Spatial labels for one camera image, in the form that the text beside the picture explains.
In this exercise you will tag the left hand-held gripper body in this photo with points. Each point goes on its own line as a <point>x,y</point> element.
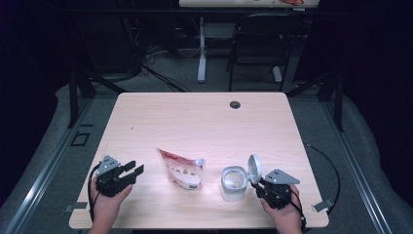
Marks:
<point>110,182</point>

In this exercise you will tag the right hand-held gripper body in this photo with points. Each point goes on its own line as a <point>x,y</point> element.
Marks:
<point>276,195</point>

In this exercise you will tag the white lidded plastic container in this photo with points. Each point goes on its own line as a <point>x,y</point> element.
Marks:
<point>233,190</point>

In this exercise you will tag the red and white spouted pouch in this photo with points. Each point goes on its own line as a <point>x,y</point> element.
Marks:
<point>185,172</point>

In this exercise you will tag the person's right hand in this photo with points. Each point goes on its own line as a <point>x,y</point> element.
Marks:
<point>287,216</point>

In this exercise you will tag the person's left hand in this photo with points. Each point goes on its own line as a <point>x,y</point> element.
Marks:
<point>105,209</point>

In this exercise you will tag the grey tape strip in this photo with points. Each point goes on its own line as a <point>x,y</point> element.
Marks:
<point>323,205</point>
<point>78,205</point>

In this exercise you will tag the black metal stand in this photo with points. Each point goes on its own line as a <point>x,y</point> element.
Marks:
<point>73,100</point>
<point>339,104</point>

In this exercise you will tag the white desk leg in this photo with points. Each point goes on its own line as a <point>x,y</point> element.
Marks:
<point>277,74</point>
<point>202,55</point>

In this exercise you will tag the black folding chair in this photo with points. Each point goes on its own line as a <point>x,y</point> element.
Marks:
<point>264,39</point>

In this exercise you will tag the light background desk top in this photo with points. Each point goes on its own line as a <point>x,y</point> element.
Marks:
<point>227,3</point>

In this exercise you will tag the orange object on desk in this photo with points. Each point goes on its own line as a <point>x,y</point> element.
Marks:
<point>292,2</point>

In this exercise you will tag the black floor socket frame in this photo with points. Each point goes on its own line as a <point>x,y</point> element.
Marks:
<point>75,144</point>

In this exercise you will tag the aluminium floor rail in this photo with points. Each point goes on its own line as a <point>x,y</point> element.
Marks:
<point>357,169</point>
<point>48,165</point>

